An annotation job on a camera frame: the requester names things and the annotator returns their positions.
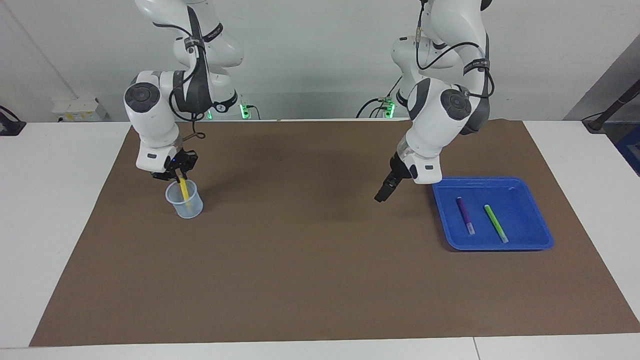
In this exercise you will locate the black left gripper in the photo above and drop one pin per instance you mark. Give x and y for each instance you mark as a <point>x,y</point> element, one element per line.
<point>402,170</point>

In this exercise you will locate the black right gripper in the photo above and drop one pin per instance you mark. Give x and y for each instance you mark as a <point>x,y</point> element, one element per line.
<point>175,162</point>

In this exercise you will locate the yellow marker pen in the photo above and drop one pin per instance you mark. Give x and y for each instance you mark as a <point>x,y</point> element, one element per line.
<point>185,191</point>

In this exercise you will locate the purple marker pen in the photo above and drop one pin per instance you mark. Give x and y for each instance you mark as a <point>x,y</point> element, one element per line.
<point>465,215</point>

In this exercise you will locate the green marker pen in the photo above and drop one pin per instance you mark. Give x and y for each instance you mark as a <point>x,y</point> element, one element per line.
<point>496,223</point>

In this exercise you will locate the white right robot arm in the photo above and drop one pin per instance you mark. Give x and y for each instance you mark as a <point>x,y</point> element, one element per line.
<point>155,125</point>

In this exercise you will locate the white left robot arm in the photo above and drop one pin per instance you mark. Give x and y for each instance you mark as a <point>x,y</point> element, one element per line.
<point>440,115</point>

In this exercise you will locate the blue plastic tray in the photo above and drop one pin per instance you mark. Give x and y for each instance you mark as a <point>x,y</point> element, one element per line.
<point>505,225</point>

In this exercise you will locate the clear plastic cup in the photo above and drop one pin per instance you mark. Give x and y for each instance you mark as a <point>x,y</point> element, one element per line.
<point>192,210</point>

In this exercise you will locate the brown table mat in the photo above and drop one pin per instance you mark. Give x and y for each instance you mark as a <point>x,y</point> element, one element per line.
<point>320,260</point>

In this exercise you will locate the blue crate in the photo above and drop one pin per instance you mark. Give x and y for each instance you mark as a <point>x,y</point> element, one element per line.
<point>631,147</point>

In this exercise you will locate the white wall socket box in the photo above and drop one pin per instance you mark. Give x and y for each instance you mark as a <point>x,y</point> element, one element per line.
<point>75,107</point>

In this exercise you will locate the black clamp mount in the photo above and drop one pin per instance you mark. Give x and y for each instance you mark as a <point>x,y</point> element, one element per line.
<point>10,127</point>

